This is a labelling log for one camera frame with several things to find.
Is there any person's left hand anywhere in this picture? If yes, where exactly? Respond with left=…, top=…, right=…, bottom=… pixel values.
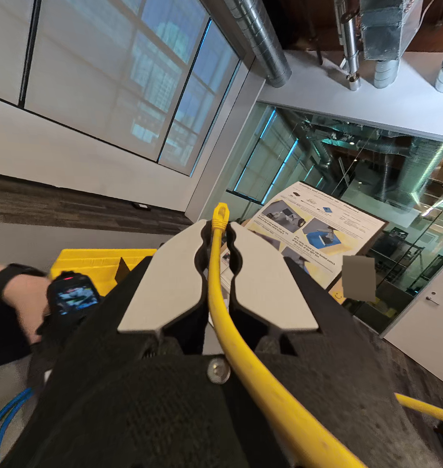
left=3, top=280, right=51, bottom=345

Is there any printed instruction board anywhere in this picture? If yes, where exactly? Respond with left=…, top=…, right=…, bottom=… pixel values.
left=221, top=181, right=388, bottom=289

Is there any yellow plastic bin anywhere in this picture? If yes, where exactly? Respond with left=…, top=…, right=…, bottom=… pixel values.
left=49, top=249, right=158, bottom=297

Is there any blue ethernet cable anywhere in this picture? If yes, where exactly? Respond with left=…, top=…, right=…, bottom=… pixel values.
left=0, top=388, right=35, bottom=468

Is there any yellow ethernet cable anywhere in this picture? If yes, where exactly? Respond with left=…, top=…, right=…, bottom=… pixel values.
left=206, top=202, right=443, bottom=468

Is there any silver ribbed ventilation duct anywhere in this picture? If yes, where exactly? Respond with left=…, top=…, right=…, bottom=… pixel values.
left=221, top=0, right=292, bottom=88

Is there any window with white blinds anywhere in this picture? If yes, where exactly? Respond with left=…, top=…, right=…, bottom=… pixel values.
left=0, top=0, right=242, bottom=177

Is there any black wristwatch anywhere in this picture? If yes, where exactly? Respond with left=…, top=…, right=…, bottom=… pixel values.
left=0, top=263, right=48, bottom=307

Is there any silver ceiling pipe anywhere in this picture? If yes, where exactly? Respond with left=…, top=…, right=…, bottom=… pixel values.
left=335, top=0, right=362, bottom=91

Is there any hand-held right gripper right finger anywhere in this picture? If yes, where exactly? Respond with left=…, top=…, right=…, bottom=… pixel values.
left=226, top=221, right=319, bottom=341

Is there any white door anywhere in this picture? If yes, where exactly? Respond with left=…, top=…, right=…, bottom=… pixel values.
left=383, top=256, right=443, bottom=390

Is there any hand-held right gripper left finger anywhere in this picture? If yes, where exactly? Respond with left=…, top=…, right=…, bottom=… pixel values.
left=117, top=219, right=212, bottom=340

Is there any wooden board with smiley sticker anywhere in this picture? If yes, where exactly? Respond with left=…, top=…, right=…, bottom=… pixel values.
left=328, top=276, right=348, bottom=305

